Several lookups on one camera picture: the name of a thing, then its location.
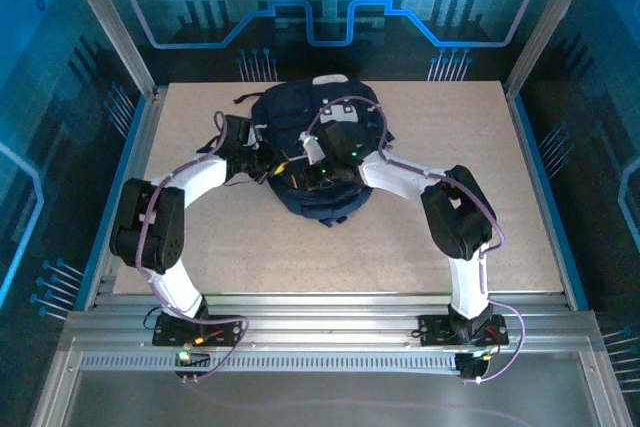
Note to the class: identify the navy blue student backpack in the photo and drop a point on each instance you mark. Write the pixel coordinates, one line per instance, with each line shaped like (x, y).
(290, 107)

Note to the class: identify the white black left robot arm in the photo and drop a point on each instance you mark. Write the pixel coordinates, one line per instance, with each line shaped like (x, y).
(200, 182)

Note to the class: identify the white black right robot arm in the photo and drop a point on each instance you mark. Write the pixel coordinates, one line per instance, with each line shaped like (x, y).
(395, 177)

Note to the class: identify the aluminium front beam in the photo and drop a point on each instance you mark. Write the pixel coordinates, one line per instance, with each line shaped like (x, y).
(325, 327)

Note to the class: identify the small black controller with LED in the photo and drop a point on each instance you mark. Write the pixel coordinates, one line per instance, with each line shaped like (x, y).
(470, 367)
(197, 361)

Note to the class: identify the steel sheet panel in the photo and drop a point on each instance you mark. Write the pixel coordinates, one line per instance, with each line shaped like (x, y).
(325, 397)

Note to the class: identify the aluminium side rail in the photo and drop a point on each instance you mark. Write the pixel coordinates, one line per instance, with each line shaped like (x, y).
(517, 112)
(141, 147)

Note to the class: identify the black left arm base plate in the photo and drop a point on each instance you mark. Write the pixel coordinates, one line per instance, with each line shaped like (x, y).
(225, 329)

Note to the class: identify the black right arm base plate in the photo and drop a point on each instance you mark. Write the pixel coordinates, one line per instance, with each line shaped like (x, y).
(435, 329)

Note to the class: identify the aluminium frame post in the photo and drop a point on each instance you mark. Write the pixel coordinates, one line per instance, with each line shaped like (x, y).
(115, 32)
(545, 22)

